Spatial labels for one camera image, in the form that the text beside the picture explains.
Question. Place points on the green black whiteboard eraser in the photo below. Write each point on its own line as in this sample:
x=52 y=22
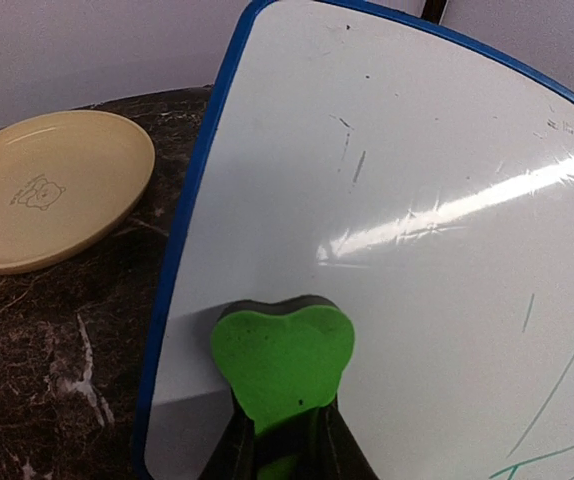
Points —
x=284 y=362

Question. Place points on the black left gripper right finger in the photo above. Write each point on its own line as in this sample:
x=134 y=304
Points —
x=336 y=453

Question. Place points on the blue framed whiteboard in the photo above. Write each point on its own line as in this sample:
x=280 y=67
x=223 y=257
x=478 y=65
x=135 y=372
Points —
x=424 y=183

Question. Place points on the cream ceramic plate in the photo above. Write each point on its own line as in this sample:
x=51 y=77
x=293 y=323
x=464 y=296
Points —
x=66 y=180

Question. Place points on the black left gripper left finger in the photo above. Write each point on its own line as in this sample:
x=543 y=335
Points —
x=234 y=455

